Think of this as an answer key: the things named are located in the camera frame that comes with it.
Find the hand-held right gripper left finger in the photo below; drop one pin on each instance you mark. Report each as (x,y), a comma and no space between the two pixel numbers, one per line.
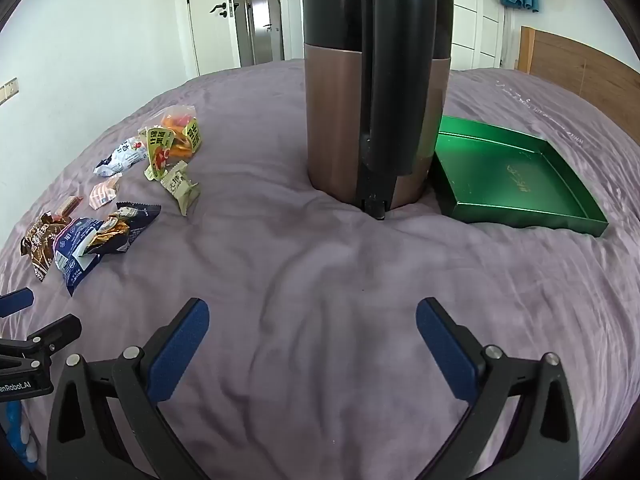
(180,350)

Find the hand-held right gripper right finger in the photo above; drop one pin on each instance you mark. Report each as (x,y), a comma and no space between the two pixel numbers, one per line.
(447,350)

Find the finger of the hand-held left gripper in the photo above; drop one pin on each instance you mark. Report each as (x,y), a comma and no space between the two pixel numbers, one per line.
(50,335)
(15,302)

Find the small orange snack bar packet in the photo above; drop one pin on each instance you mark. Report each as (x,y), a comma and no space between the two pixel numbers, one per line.
(67,207)

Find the pink striped snack packet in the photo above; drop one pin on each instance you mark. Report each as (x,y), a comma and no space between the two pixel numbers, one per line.
(102,194)

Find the green tray box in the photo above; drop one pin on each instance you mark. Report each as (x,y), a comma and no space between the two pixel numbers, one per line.
(500,175)

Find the person's left hand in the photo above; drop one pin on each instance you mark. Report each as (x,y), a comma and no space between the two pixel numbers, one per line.
(15,430)

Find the gold brown snack packet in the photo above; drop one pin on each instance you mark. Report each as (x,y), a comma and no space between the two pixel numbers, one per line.
(107,235)

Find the purple bed sheet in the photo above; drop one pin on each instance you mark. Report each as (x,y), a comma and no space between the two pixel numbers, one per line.
(300,285)

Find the dark navy snack packet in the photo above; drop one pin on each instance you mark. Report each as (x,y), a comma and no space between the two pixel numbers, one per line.
(144,216)

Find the beige snack packet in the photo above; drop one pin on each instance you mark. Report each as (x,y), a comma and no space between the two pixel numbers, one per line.
(182,192)

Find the copper and black kettle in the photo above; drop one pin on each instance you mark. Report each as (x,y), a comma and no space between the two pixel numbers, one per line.
(335,110)

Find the wooden headboard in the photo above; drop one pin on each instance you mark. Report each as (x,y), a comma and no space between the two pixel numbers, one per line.
(575,70)

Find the white door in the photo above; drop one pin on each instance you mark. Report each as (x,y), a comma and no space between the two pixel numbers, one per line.
(210,40)

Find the white wardrobe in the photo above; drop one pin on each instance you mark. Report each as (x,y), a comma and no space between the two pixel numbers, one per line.
(475,20)

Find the grey inner door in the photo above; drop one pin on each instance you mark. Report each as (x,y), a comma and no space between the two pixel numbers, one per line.
(267,25)

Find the wall switch plate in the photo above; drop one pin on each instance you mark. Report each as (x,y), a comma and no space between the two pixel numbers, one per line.
(9,91)

